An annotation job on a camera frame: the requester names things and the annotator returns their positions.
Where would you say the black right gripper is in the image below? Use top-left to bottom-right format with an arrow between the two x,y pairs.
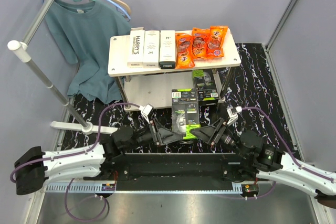
190,117 -> 249,159

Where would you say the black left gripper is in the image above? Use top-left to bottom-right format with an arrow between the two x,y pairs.
124,118 -> 182,151

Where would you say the green black Gillette box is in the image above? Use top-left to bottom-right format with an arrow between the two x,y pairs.
192,69 -> 219,106
171,88 -> 201,144

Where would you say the orange razor pack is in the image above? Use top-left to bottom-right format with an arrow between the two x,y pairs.
175,33 -> 195,69
192,27 -> 210,60
207,26 -> 228,59

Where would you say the white Harry's box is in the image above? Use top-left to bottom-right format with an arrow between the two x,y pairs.
143,30 -> 160,68
159,30 -> 176,69

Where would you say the white Harry's box lettered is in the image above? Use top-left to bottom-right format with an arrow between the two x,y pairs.
127,29 -> 145,68

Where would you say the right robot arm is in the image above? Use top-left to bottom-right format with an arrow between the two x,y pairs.
190,119 -> 335,208

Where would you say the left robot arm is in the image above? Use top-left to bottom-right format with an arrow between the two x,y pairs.
10,120 -> 183,196

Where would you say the white two-tier shelf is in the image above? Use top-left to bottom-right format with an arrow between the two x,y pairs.
108,30 -> 241,109

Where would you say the teal t-shirt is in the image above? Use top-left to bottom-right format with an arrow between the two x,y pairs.
45,0 -> 131,104

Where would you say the white clothes rack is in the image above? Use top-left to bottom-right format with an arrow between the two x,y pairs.
7,0 -> 119,135

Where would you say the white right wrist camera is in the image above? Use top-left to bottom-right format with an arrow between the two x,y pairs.
226,106 -> 242,126

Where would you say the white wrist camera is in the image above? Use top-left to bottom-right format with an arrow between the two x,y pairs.
139,104 -> 153,124
226,106 -> 242,126

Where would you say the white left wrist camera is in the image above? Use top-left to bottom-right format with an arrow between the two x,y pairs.
139,104 -> 153,124

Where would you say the white slotted cable duct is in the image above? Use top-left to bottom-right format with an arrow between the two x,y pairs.
46,183 -> 244,193

